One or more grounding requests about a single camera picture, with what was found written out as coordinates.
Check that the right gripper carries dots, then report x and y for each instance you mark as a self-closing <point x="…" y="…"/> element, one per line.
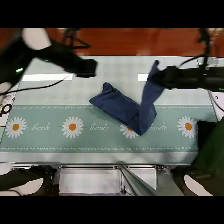
<point x="168" y="78"/>

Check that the blue garment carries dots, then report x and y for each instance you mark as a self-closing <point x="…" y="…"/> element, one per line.
<point x="120" y="106"/>

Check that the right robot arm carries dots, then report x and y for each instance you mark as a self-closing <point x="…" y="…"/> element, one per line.
<point x="203" y="79"/>

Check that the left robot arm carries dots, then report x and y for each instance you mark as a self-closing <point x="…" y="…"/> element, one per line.
<point x="50" y="52"/>

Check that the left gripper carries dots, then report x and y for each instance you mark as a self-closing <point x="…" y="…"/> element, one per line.
<point x="86" y="68"/>

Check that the silver frame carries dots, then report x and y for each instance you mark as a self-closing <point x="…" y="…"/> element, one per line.
<point x="87" y="181"/>

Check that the black garment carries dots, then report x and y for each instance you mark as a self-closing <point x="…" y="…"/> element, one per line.
<point x="204" y="130"/>

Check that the dark green garment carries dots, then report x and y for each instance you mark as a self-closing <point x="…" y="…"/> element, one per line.
<point x="210" y="151"/>

